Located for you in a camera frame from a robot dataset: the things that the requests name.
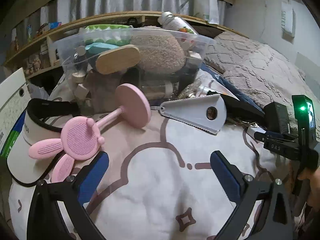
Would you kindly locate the beige plush toy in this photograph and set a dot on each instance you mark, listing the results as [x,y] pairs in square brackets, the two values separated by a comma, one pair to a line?
[157,50]

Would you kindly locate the printed bed sheet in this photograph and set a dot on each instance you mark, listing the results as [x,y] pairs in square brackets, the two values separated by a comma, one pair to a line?
[150,180]

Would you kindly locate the green white packet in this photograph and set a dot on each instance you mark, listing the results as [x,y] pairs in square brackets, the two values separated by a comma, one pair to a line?
[105,27]

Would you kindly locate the wooden shelf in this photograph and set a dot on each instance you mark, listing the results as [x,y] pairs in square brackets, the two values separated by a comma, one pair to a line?
[112,15]

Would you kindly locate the person's right hand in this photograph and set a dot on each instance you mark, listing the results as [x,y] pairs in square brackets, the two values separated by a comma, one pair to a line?
[315,185]

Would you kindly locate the white shoe box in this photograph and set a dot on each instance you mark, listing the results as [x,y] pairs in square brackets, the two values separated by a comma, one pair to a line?
[10,92]

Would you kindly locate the white paper bag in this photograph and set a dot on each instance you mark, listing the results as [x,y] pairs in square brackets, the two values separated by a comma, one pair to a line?
[203,2]

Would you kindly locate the pink rabbit stand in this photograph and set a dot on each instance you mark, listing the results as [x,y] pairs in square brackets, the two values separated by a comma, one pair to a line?
[80,140]

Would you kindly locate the beige textured blanket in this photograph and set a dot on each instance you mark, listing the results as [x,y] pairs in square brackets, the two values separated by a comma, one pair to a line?
[262,67]

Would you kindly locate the clear plastic storage box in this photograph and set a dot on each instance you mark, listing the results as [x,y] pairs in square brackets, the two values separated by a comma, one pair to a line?
[72,47]

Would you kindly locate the black cloth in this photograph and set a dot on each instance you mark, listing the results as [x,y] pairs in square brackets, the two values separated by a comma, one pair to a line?
[240,107]

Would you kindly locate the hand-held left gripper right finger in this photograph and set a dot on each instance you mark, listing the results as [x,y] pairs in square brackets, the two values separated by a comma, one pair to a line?
[225,177]

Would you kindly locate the white plastic bag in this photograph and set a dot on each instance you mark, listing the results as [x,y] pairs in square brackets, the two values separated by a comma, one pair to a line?
[37,90]

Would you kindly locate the white pill bottle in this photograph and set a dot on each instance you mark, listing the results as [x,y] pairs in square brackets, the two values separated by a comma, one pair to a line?
[175,22]

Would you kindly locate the white visor cap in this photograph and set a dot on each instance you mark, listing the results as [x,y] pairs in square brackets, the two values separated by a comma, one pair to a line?
[17,155]

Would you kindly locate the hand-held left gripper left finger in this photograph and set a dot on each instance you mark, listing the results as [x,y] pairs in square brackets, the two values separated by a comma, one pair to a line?
[92,177]

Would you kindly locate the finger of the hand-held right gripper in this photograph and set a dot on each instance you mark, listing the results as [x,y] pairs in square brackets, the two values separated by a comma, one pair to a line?
[275,137]

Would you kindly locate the grey triangular scraper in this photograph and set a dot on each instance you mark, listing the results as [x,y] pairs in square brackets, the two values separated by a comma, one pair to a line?
[190,112]

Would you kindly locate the bag of rubber bands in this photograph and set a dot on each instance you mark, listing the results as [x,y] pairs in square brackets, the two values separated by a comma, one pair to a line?
[192,90]

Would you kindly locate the group of small figurines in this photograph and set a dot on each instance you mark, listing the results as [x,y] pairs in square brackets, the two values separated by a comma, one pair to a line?
[37,61]

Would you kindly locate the black box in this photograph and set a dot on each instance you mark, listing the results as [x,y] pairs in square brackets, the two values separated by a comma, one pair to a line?
[277,117]

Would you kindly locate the blue tissue box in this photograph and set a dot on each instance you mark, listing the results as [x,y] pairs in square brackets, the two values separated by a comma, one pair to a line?
[55,25]

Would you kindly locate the wooden oval brush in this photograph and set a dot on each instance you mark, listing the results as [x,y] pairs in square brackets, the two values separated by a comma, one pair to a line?
[117,58]

